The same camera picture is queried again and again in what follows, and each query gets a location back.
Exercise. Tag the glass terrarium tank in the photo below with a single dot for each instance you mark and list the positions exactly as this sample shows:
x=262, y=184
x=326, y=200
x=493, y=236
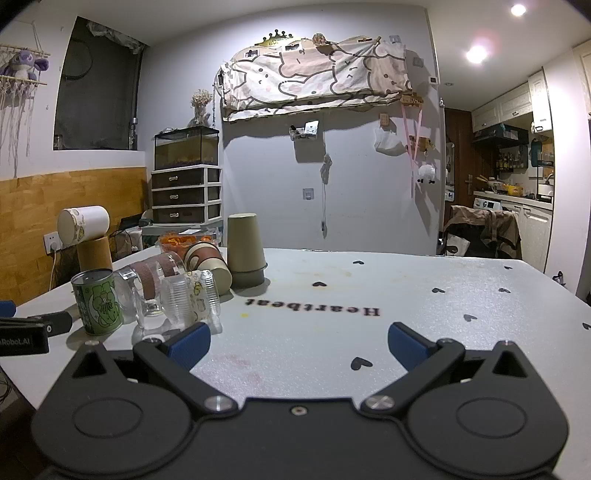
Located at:
x=185, y=147

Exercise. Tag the white printed paper cup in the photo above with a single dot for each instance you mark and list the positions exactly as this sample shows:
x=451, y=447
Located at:
x=85, y=224

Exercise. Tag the green printed cup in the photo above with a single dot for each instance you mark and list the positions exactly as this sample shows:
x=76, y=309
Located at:
x=98, y=302

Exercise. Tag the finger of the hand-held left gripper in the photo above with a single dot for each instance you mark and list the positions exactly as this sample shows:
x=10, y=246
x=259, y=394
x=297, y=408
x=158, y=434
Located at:
x=53, y=322
x=5, y=306

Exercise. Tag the wall power socket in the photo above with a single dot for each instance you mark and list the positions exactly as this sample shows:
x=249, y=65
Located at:
x=53, y=242

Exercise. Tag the white kitchen cabinets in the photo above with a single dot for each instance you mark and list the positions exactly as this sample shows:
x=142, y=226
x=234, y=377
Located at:
x=512, y=101

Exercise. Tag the dark window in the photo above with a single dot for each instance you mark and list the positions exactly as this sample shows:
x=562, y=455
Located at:
x=97, y=87

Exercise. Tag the brown and white paper cup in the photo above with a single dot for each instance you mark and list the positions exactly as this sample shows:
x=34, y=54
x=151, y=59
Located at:
x=207, y=263

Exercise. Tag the drawer cabinet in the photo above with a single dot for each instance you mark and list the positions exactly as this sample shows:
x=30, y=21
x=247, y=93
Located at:
x=184, y=194

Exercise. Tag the white washing machine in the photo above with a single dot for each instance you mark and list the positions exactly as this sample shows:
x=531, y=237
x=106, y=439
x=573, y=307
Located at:
x=487, y=204

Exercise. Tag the ceiling spot light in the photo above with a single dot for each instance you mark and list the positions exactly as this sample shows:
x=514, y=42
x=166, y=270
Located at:
x=476, y=54
x=518, y=9

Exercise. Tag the tray of orange snacks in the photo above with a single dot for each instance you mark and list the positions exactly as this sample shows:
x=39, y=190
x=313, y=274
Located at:
x=184, y=241

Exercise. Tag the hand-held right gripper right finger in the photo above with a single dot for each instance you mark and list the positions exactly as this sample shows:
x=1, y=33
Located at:
x=405, y=344

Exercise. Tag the clear glass mug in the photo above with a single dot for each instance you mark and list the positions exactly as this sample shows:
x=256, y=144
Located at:
x=131, y=295

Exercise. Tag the plain brown paper cup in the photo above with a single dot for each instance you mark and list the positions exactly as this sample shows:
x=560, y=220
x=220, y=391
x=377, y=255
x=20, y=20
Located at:
x=95, y=254

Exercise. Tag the pink banded glass cup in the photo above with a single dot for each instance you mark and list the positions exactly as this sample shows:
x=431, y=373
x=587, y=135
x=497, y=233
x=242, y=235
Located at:
x=152, y=274

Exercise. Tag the chair with draped jacket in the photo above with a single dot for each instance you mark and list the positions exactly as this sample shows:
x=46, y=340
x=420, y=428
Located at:
x=485, y=230

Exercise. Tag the white heart printed tablecloth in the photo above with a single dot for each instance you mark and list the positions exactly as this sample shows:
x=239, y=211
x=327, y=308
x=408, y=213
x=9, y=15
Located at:
x=323, y=318

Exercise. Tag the white sheep plush toy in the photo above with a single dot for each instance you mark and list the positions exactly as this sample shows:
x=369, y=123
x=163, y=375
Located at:
x=426, y=174

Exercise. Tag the olive paper cup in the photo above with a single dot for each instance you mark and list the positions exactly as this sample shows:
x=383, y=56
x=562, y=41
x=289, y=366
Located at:
x=245, y=251

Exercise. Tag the purple plush toy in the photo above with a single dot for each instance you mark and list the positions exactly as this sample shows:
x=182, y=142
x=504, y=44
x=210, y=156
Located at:
x=23, y=64

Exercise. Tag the black range hood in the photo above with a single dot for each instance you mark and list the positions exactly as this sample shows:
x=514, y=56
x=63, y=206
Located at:
x=501, y=134

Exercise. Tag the gold crown decoration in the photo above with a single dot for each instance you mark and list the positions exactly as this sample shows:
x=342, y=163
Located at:
x=276, y=38

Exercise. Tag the clear printed plastic cup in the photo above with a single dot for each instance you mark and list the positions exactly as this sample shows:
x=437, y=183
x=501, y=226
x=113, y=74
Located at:
x=191, y=300

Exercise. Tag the wooden door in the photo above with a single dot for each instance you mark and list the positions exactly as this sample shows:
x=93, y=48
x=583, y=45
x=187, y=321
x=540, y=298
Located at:
x=458, y=157

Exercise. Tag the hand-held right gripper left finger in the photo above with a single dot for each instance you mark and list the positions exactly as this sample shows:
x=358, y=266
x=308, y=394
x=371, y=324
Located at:
x=190, y=344

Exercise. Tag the cartoon printed cloth cover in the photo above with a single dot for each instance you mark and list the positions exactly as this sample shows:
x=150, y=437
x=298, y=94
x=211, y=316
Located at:
x=314, y=74

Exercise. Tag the macrame wall hanging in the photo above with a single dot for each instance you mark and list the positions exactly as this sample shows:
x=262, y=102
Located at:
x=18, y=106

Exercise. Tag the dried flower vase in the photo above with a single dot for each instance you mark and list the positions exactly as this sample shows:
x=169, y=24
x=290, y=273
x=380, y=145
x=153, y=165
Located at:
x=202, y=104

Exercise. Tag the white hanging bag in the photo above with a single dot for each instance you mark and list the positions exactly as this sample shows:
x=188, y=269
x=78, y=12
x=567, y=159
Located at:
x=388, y=141

